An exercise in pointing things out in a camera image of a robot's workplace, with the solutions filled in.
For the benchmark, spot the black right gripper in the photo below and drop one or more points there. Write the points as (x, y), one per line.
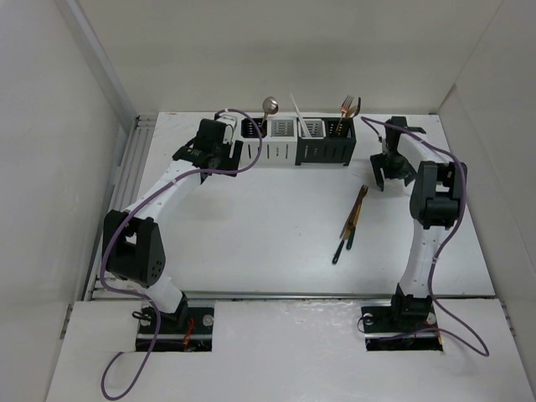
(406, 172)

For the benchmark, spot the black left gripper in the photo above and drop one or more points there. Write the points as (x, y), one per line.
(229, 162)

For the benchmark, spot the black fork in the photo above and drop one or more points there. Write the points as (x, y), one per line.
(358, 107)

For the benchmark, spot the gold fork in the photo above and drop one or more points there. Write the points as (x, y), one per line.
(349, 114)

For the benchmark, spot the silver spoon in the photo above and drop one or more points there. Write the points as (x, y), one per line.
(267, 103)

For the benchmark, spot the white chopstick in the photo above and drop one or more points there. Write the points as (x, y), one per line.
(299, 115)

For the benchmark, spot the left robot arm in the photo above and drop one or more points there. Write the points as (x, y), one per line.
(132, 242)

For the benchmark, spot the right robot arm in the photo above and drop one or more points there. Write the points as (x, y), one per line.
(437, 203)

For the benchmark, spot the small copper fork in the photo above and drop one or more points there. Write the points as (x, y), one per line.
(355, 220)

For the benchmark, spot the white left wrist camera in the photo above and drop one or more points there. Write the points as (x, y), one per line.
(230, 123)

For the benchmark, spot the white utensil caddy frame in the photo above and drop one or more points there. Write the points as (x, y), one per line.
(278, 147)

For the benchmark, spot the black utensil caddy frame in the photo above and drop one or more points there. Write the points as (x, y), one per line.
(326, 150)

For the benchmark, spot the aluminium rail left side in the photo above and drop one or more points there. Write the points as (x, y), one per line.
(123, 185)

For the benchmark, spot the gold knife green handle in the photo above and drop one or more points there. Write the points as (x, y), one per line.
(339, 250)

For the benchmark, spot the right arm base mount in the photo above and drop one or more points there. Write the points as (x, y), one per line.
(403, 324)

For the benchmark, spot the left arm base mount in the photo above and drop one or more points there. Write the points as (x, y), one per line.
(189, 332)

